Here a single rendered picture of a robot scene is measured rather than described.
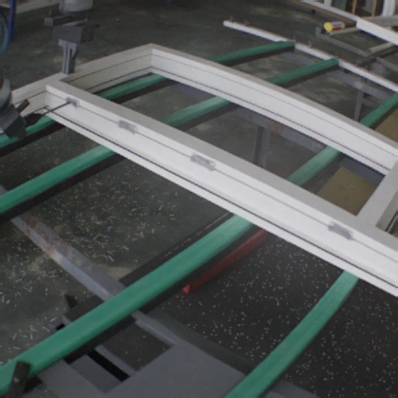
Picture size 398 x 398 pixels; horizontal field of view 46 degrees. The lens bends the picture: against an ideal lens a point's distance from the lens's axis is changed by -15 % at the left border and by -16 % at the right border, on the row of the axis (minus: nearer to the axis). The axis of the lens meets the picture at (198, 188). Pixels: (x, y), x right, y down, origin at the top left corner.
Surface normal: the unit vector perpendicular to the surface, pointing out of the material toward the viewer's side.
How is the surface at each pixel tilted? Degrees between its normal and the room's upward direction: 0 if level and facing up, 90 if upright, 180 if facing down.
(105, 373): 0
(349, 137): 90
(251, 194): 90
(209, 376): 0
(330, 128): 90
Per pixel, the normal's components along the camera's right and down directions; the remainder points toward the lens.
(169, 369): 0.12, -0.83
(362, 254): -0.59, 0.37
